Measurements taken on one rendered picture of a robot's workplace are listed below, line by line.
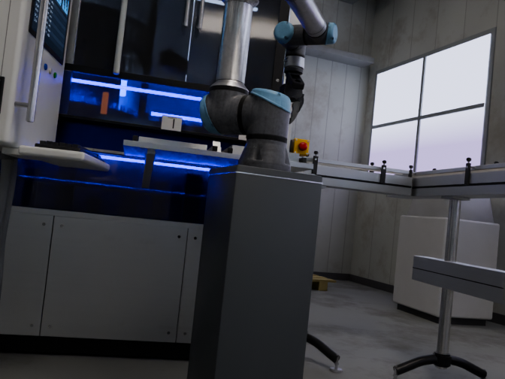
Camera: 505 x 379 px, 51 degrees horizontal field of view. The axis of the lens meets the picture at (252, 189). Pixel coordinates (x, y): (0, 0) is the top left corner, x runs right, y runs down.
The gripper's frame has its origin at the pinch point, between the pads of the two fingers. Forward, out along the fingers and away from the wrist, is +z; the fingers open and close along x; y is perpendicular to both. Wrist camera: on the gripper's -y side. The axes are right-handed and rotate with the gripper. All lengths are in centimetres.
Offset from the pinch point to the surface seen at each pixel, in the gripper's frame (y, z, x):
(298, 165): -1.9, 16.8, -4.6
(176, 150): -2.0, 16.8, 40.9
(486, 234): 167, 33, -212
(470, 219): 170, 23, -200
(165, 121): 38, 1, 44
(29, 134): 0, 18, 91
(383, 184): 49, 15, -65
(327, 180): 49, 17, -35
